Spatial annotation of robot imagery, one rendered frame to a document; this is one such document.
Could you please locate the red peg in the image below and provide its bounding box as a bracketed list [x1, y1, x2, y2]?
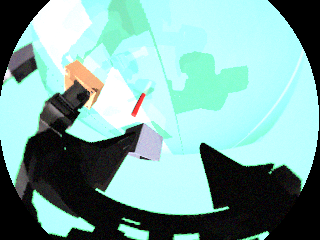
[131, 93, 145, 117]

